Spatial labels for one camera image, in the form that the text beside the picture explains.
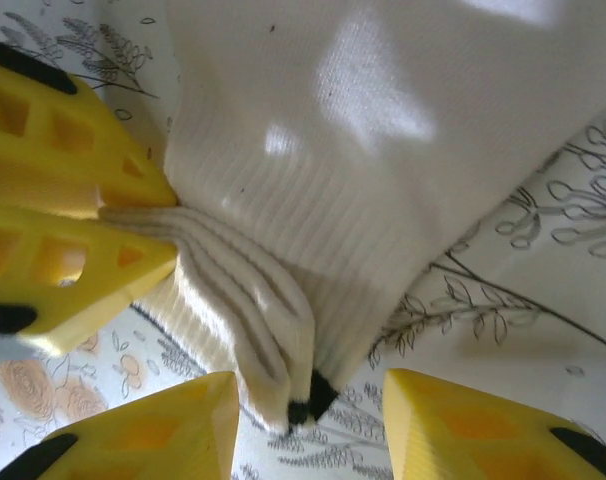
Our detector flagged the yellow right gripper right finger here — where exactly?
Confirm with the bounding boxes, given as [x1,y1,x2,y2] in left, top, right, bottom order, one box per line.
[381,368,606,480]

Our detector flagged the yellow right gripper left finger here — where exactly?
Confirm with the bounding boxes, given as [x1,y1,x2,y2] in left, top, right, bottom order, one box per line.
[0,370,241,480]

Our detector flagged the white sock black stripes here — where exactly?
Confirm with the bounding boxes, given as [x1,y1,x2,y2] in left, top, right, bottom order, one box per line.
[96,0,606,437]

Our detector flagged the floral printed tablecloth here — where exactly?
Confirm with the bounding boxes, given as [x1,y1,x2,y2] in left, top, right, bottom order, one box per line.
[0,0,606,480]

